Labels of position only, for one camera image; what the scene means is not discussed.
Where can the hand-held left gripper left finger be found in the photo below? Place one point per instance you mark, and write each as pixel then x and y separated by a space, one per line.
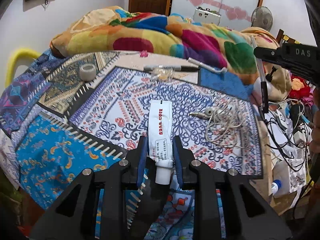
pixel 142 160

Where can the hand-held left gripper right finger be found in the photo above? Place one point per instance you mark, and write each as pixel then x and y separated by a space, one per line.
pixel 178 165

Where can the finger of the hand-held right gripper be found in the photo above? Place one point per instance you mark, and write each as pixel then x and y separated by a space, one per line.
pixel 268 53

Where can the white ointment tube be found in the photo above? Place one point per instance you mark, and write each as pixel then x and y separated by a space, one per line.
pixel 160 130

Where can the grey black pen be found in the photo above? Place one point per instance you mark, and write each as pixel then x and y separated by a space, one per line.
pixel 264 92

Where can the wooden chair back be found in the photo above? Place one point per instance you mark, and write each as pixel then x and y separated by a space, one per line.
pixel 283 37

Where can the black standing fan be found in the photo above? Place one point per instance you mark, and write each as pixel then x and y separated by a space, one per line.
pixel 261 17

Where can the blue towel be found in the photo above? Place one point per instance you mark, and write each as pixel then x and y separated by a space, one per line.
pixel 222 83

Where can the white earphones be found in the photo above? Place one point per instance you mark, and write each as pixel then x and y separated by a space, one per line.
pixel 220 120

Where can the silver metal wrench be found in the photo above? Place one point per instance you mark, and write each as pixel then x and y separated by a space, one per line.
pixel 207 66

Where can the silver metal box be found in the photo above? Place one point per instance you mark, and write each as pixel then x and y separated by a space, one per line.
pixel 207 15

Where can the patterned blue bed sheet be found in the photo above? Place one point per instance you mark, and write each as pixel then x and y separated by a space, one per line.
pixel 82 120

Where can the black marker pen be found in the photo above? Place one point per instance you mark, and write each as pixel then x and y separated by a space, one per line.
pixel 185 67

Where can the clear plastic wrapper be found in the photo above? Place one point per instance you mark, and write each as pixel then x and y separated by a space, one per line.
pixel 162 73

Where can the clear tape roll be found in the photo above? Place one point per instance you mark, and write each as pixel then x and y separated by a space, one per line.
pixel 87 72

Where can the white plastic bottle blue cap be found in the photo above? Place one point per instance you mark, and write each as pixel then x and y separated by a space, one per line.
pixel 281 180

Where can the colourful fleece blanket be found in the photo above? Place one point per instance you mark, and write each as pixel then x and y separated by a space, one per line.
pixel 150 35

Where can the yellow tube frame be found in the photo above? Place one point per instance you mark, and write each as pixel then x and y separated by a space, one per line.
pixel 15 63

